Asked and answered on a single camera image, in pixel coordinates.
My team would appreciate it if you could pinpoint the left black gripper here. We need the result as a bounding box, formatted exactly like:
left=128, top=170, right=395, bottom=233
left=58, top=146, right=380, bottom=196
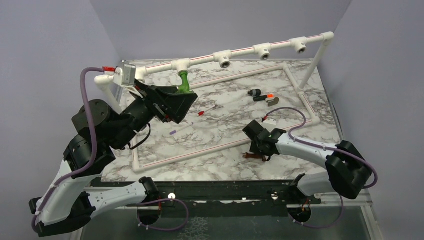
left=111, top=77, right=200, bottom=149

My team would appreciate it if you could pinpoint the green water faucet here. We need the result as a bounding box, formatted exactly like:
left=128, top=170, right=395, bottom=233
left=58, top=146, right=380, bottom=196
left=178, top=70, right=192, bottom=94

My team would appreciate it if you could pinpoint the brown water faucet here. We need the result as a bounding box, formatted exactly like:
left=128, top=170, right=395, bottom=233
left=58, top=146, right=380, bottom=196
left=242, top=152, right=267, bottom=162

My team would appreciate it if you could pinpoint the white PVC pipe frame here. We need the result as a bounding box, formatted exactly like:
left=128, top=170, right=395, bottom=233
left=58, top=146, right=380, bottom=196
left=94, top=31, right=335, bottom=174

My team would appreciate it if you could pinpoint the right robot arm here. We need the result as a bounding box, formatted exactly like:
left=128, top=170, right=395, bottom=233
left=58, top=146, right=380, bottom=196
left=242, top=120, right=373, bottom=204

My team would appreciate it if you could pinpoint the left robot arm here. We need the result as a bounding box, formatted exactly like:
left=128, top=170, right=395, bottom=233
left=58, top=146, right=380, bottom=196
left=29, top=84, right=198, bottom=238

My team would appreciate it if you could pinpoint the red capped white pen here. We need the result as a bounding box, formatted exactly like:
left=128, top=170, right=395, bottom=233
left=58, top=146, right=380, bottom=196
left=198, top=105, right=216, bottom=117

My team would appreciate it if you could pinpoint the purple capped white pen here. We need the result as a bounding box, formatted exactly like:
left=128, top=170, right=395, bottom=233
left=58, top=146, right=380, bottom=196
left=169, top=122, right=194, bottom=135

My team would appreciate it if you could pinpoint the black orange marker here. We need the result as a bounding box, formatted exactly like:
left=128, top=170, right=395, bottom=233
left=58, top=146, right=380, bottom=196
left=253, top=94, right=274, bottom=102

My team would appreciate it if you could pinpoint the black grey faucet part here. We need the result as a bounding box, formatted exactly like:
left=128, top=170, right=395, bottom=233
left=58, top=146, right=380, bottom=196
left=247, top=89, right=262, bottom=97

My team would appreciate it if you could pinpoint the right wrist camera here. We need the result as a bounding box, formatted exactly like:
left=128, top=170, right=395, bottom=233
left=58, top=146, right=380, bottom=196
left=262, top=115, right=277, bottom=126

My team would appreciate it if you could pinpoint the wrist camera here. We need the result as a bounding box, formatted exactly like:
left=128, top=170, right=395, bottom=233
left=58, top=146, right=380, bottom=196
left=113, top=61, right=137, bottom=88
left=262, top=115, right=277, bottom=126

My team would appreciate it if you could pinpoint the grey metal handle piece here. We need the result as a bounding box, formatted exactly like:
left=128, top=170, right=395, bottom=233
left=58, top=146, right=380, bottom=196
left=266, top=97, right=280, bottom=107

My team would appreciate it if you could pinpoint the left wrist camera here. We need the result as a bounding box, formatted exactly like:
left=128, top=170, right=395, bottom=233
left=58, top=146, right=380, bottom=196
left=113, top=61, right=137, bottom=88

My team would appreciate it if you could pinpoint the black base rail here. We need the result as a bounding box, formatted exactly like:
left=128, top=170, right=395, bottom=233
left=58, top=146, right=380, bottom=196
left=86, top=180, right=332, bottom=220

